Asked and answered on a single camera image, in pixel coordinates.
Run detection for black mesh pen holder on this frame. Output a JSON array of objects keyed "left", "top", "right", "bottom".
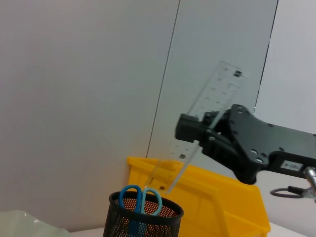
[{"left": 103, "top": 191, "right": 185, "bottom": 237}]

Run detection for pale green glass fruit plate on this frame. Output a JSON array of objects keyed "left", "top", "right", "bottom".
[{"left": 0, "top": 209, "right": 72, "bottom": 237}]

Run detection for blue scissors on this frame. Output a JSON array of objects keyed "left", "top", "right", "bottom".
[{"left": 119, "top": 184, "right": 163, "bottom": 237}]

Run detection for yellow plastic bin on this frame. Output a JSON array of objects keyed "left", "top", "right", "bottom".
[{"left": 127, "top": 157, "right": 271, "bottom": 237}]

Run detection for right gripper cable with plug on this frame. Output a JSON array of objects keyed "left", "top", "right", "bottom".
[{"left": 270, "top": 166, "right": 316, "bottom": 201}]

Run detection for clear plastic ruler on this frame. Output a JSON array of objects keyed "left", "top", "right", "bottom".
[{"left": 145, "top": 60, "right": 250, "bottom": 195}]

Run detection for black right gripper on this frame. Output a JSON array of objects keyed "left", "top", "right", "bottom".
[{"left": 175, "top": 103, "right": 316, "bottom": 185}]

